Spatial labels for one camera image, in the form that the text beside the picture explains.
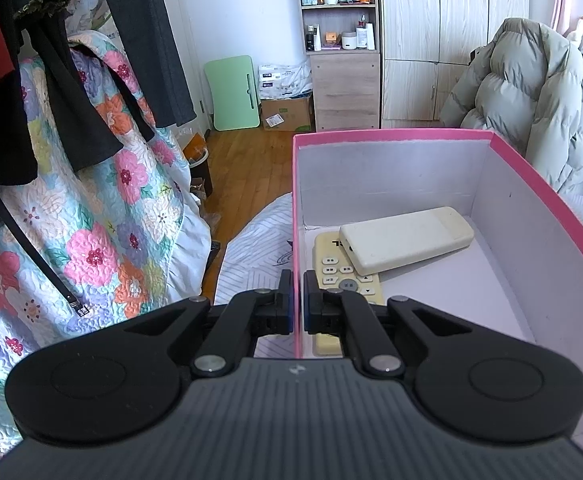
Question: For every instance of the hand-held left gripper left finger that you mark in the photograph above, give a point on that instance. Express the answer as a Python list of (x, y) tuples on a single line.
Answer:
[(289, 310)]

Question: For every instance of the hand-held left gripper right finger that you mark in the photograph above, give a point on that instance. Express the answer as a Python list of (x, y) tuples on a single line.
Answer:
[(307, 310)]

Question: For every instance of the pink cardboard box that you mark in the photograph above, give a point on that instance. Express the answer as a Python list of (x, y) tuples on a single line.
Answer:
[(421, 170)]

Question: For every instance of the cream remote control with buttons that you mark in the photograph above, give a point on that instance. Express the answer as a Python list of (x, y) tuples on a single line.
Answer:
[(330, 265)]

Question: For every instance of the white remote control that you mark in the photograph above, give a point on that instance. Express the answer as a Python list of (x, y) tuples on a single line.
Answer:
[(406, 237)]

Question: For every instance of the floral quilt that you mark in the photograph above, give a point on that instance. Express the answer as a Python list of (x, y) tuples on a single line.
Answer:
[(121, 220)]

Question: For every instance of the brown cardboard box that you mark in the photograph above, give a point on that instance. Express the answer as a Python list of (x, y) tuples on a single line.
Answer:
[(291, 112)]

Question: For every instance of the green folding table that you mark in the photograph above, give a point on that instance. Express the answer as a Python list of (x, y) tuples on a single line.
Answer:
[(231, 95)]

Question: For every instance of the wooden shelf unit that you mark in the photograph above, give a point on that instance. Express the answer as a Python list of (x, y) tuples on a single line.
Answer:
[(344, 85)]

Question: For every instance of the white plastic package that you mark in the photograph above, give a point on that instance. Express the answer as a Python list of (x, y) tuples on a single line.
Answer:
[(284, 80)]

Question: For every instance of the black belt with buckle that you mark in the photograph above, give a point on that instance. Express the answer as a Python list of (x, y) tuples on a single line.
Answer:
[(31, 260)]

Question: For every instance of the black bottle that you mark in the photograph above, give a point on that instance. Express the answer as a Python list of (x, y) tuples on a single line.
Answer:
[(310, 40)]

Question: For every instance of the white jar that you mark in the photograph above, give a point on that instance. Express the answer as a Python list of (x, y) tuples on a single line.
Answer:
[(348, 41)]

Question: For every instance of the white door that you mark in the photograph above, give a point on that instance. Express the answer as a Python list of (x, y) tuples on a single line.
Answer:
[(189, 35)]

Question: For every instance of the black garment with furry cuff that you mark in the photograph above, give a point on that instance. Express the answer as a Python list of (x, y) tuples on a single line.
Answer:
[(71, 110)]

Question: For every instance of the grey puffer jacket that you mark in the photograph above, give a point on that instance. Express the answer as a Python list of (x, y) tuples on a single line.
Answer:
[(521, 100)]

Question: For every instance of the dark grey hanging coat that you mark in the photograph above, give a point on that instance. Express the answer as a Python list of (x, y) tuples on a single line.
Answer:
[(141, 35)]

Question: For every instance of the light wooden wardrobe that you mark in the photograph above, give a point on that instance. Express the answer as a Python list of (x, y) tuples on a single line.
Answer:
[(456, 10)]

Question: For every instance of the white goose plush toy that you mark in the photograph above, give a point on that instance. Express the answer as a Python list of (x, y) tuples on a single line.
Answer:
[(579, 32)]

